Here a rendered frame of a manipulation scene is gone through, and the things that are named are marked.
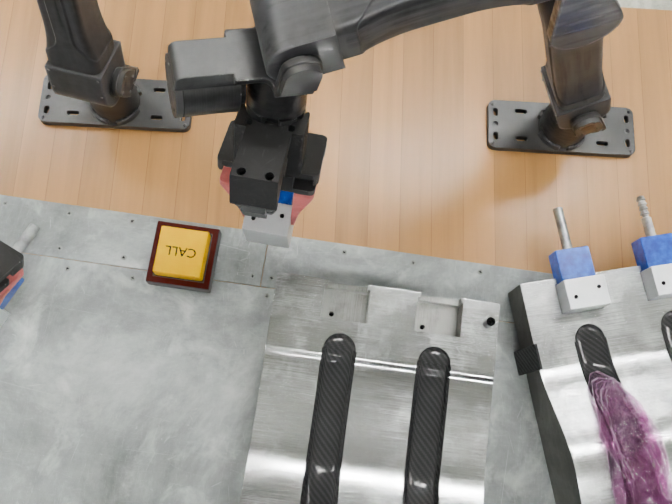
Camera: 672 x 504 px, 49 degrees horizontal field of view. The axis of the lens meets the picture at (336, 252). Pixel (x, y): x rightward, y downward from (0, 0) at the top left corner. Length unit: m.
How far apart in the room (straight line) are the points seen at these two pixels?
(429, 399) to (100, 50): 0.54
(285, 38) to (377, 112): 0.44
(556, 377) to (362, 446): 0.25
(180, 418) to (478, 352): 0.36
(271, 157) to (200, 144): 0.36
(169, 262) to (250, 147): 0.29
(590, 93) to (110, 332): 0.64
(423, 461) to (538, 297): 0.24
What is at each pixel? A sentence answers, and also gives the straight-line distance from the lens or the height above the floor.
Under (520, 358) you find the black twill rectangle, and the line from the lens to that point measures 0.96.
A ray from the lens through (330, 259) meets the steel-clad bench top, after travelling 0.96.
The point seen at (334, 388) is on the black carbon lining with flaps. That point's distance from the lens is 0.85.
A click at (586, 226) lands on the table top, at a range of 1.04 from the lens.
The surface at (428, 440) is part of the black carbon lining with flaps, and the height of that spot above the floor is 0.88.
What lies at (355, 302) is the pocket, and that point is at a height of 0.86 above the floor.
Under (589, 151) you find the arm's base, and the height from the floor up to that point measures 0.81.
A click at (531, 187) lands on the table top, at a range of 1.04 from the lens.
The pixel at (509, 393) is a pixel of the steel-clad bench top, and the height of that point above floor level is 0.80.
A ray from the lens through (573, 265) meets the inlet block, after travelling 0.94.
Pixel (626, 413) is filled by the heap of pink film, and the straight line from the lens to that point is 0.90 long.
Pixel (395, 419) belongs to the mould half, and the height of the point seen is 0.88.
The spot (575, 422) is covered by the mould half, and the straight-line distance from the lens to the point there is 0.90.
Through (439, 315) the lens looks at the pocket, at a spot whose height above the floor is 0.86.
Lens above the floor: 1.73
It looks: 75 degrees down
